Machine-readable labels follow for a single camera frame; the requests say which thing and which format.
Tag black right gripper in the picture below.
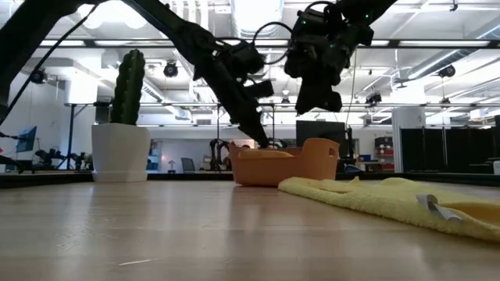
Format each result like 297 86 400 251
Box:
295 40 353 116

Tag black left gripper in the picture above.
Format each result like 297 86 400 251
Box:
201 64 271 150

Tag orange microfiber towel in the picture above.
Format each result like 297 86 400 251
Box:
237 148 295 161

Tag orange plastic basket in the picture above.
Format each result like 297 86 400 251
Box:
228 137 341 187

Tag yellow microfiber towel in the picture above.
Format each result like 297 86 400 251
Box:
277 176 500 244

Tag grey office chair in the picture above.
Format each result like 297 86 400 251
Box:
180 156 197 173

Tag shelf unit with red bins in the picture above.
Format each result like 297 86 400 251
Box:
373 136 395 173

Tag white hexagonal plant pot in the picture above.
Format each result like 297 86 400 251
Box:
91 123 152 183

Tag black partition panels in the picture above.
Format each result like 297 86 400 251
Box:
400 126 500 175

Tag blue screen monitor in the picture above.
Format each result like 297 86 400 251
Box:
15 125 38 154

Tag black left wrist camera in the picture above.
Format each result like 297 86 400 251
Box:
242 79 276 99

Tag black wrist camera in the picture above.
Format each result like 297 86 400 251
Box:
242 79 276 99
283 45 309 79

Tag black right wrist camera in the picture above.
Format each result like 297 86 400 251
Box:
283 45 309 79

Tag black aluminium table frame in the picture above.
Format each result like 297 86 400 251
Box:
0 169 500 187

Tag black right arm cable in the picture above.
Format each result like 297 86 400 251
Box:
252 0 341 66

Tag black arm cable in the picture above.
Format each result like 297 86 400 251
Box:
252 0 341 66
0 3 99 126

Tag black station frame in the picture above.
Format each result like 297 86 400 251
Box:
63 101 115 171

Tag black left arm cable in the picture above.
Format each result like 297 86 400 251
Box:
0 3 99 126

